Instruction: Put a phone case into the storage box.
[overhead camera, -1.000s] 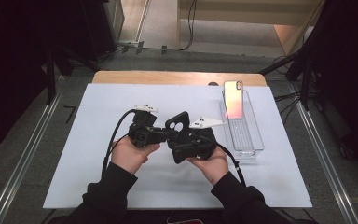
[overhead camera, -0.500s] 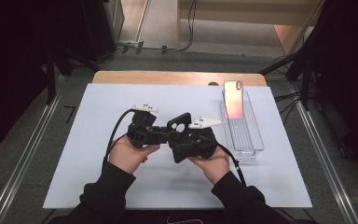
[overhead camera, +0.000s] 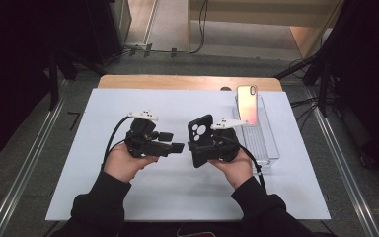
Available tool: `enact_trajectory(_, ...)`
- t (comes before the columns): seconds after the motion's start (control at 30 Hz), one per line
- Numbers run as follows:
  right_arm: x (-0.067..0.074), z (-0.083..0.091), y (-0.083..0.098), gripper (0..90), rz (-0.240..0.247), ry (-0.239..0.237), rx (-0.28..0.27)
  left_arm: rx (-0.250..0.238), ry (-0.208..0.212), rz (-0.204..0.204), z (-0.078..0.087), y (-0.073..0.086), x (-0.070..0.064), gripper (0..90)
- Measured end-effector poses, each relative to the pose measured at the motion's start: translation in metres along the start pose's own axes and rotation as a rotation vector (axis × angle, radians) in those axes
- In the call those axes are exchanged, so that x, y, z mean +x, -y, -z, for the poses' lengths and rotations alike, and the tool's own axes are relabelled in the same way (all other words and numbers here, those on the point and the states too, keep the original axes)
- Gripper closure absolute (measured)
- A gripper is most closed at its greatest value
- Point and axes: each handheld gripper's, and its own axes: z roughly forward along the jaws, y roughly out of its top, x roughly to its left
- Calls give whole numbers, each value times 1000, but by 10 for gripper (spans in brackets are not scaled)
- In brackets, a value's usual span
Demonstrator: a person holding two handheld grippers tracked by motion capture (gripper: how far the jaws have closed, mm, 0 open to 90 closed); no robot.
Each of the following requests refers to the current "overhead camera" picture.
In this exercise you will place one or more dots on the aluminium floor rail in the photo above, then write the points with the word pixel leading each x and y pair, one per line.
pixel 342 168
pixel 29 164

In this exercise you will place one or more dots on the dark cabinet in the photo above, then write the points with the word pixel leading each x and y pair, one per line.
pixel 105 29

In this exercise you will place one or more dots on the person's left hand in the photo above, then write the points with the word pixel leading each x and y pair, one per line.
pixel 121 163

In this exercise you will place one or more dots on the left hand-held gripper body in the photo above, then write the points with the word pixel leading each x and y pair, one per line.
pixel 143 141

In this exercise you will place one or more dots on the person's right hand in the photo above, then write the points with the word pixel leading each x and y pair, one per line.
pixel 238 171

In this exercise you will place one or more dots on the clear plastic rack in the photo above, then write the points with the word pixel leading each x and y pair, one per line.
pixel 260 141

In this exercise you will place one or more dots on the white board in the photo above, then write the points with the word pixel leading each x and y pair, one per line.
pixel 184 191

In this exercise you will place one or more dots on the light wooden furniture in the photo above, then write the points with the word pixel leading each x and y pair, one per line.
pixel 260 13

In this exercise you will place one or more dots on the black curtain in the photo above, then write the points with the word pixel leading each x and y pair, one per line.
pixel 371 82
pixel 10 65

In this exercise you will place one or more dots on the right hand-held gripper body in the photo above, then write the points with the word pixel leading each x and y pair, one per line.
pixel 227 144

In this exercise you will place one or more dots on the wooden table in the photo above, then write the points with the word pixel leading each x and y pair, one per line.
pixel 177 82

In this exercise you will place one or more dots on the black phone case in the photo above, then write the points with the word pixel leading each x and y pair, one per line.
pixel 204 121

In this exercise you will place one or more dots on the black metal stand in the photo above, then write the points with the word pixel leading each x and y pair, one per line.
pixel 324 85
pixel 53 82

